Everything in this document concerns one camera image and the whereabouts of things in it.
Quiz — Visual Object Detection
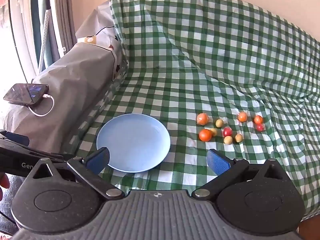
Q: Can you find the light blue plate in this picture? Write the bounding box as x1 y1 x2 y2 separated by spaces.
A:
96 114 171 173

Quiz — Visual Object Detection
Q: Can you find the white charging cable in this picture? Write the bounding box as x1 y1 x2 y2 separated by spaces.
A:
28 94 55 117

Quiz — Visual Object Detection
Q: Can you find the thin black cable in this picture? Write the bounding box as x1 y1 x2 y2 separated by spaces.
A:
0 209 17 232

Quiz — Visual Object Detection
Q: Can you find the grey curtain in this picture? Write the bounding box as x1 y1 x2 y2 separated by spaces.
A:
54 0 77 55

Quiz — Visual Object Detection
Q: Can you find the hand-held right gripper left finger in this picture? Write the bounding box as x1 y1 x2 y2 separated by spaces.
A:
29 147 125 200

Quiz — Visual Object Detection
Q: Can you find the green checked cloth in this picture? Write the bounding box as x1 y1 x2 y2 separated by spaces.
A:
75 0 320 223

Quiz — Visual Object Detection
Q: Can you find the perforated metal bar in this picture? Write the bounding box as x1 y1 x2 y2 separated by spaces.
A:
37 9 52 73

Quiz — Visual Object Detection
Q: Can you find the black smartphone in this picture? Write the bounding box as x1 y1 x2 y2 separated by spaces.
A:
3 83 49 105

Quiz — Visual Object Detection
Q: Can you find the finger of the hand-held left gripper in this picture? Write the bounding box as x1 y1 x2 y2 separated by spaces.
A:
0 130 30 147
25 149 75 163

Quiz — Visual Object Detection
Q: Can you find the person's left hand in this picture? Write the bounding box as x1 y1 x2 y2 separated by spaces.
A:
0 173 10 202

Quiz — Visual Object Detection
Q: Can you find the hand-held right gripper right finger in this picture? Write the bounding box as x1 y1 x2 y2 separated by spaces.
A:
191 149 288 200

